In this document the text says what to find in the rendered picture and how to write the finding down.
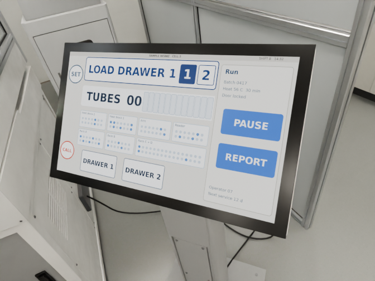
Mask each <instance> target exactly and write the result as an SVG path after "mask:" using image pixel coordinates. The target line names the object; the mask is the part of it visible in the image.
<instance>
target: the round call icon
mask: <svg viewBox="0 0 375 281"><path fill-rule="evenodd" d="M75 143H76V142H74V141H70V140H64V139H61V142H60V152H59V158H61V159H65V160H69V161H74V153H75Z"/></svg>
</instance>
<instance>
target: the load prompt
mask: <svg viewBox="0 0 375 281"><path fill-rule="evenodd" d="M219 64H220V61H209V60H173V59H138V58H119V57H86V64H85V73H84V81H97V82H106V83H120V84H135V85H150V86H164V87H173V88H187V89H202V90H216V88H217V80H218V72H219Z"/></svg>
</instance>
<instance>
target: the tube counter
mask: <svg viewBox="0 0 375 281"><path fill-rule="evenodd" d="M214 100H215V96H208V95H195V94H182V93H168V92H161V91H148V90H135V89H127V95H126V104H125V109H124V110H125V111H131V112H140V113H149V114H158V115H167V116H172V117H182V118H191V119H200V120H209V121H211V120H212V116H213V108H214Z"/></svg>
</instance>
